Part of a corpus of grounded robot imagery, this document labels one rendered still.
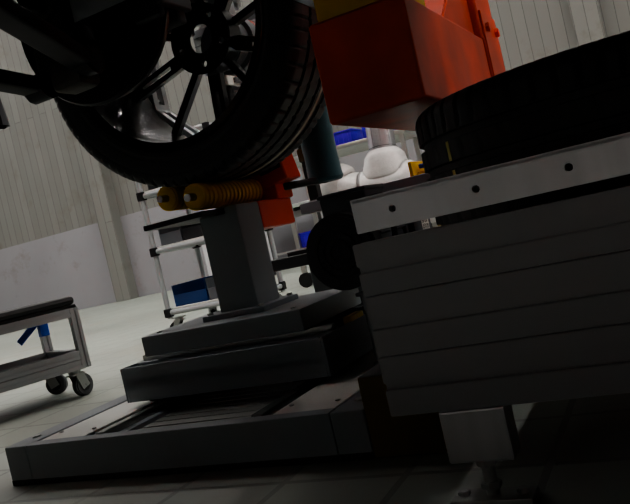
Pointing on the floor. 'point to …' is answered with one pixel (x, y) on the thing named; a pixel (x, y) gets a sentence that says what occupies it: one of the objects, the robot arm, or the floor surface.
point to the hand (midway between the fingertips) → (225, 82)
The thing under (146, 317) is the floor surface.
